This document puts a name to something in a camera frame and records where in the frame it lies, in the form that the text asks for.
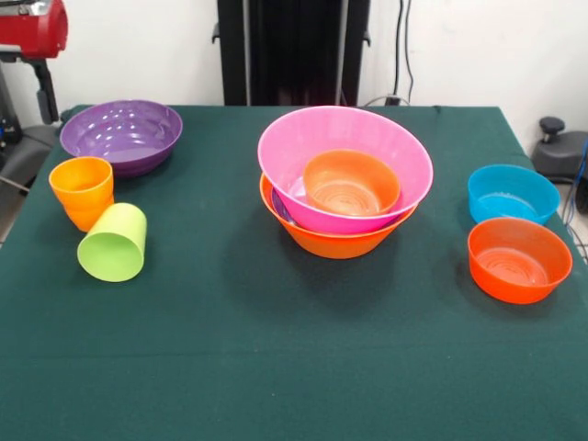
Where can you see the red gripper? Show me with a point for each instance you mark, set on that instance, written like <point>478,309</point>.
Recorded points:
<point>37,32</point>

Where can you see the orange cup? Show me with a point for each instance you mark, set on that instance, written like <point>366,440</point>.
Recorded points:
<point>82,193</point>

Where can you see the green cup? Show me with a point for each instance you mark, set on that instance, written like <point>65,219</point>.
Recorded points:
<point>110,257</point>

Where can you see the large pink bowl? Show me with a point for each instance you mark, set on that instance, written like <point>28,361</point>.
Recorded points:
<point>344,133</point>

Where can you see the small red bowl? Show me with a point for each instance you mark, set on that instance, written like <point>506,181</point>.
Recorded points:
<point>349,184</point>
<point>519,280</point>

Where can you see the large orange bowl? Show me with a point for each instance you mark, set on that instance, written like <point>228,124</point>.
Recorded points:
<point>331,245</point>

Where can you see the black equipment case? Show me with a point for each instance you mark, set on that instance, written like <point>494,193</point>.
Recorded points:
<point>8,110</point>

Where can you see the grey floor stand base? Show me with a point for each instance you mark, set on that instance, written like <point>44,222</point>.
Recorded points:
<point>560,156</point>
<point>27,151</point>

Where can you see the dark green tablecloth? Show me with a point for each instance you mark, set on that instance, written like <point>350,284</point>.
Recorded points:
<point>184,344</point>

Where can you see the small black plug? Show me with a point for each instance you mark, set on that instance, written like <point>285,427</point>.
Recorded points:
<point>391,99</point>

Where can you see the small blue bowl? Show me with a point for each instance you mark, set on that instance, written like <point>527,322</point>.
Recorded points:
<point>510,202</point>

